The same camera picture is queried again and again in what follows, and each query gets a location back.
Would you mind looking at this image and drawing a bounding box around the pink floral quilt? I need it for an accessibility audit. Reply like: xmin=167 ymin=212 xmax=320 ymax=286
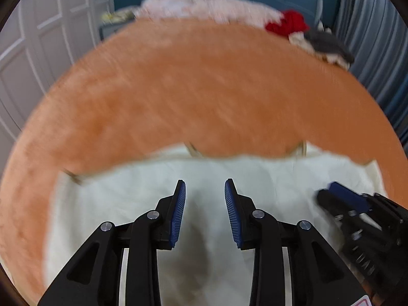
xmin=134 ymin=0 xmax=284 ymax=24

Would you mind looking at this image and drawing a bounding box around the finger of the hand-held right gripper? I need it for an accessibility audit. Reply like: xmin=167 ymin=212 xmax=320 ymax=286
xmin=328 ymin=181 xmax=372 ymax=213
xmin=317 ymin=189 xmax=361 ymax=221

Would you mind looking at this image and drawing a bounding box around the orange plush blanket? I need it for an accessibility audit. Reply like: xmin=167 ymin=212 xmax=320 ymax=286
xmin=0 ymin=17 xmax=405 ymax=303

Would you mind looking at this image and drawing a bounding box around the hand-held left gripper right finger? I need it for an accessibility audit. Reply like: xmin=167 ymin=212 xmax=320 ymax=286
xmin=224 ymin=178 xmax=367 ymax=306

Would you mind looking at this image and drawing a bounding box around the cream garment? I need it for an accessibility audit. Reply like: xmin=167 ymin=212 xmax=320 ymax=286
xmin=288 ymin=32 xmax=349 ymax=70

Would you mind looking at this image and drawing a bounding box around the grey nightstand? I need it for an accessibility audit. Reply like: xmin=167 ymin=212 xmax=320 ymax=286
xmin=99 ymin=19 xmax=134 ymax=40

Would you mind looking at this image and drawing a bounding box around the white panelled wardrobe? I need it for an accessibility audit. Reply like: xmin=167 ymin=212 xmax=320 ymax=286
xmin=0 ymin=0 xmax=115 ymax=141

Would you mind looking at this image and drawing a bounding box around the white quilted jacket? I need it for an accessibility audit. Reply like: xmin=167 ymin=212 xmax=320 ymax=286
xmin=45 ymin=143 xmax=390 ymax=306

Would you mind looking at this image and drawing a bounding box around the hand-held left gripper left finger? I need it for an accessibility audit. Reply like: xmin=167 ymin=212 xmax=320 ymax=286
xmin=37 ymin=180 xmax=187 ymax=306

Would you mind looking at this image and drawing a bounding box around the pale yellow cloth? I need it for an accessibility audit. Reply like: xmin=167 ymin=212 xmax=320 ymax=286
xmin=102 ymin=9 xmax=136 ymax=24

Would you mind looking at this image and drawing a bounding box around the grey knit garment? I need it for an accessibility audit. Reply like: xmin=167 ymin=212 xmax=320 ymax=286
xmin=304 ymin=28 xmax=355 ymax=64

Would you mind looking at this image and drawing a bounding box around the red garment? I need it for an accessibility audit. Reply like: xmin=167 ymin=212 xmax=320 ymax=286
xmin=265 ymin=10 xmax=310 ymax=36

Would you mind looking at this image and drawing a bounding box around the grey curtain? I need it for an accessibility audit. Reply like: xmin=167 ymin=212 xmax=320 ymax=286
xmin=331 ymin=0 xmax=408 ymax=154

